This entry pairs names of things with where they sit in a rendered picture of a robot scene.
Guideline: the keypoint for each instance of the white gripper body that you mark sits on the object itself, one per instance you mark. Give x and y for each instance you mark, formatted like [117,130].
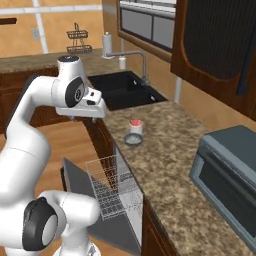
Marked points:
[87,110]

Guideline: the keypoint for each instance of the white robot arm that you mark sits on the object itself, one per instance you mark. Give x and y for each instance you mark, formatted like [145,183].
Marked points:
[26,146]

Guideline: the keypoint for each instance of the red and white cup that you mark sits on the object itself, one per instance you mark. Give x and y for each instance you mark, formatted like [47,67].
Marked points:
[136,127]

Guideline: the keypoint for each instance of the grey bowl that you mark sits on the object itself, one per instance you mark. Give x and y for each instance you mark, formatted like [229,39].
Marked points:
[133,139]

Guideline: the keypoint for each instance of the grey dishwasher door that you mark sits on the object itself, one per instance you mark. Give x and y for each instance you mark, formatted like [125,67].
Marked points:
[100,213]

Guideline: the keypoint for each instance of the black sink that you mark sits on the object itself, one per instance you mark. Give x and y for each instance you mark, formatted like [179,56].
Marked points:
[123,89]

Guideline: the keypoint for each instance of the white soap dispenser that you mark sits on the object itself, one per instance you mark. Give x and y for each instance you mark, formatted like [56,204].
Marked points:
[122,62]

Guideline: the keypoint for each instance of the white paper towel roll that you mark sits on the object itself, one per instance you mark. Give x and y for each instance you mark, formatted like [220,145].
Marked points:
[107,45]

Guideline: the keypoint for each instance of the grey tap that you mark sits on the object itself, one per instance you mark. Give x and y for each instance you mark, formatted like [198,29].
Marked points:
[140,63]

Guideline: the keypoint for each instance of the dark wood shelf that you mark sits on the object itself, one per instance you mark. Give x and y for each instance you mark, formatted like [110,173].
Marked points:
[7,21]

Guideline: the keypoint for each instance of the grey microwave oven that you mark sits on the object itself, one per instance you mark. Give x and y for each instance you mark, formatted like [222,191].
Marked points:
[230,180]

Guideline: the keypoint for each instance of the white wall socket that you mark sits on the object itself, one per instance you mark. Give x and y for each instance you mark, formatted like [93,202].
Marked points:
[35,33]

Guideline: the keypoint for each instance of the window with wood frame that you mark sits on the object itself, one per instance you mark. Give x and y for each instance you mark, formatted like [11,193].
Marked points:
[146,23]

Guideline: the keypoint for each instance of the dark wood wall cupboard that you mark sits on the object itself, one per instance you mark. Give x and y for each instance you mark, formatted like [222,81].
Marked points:
[216,50]

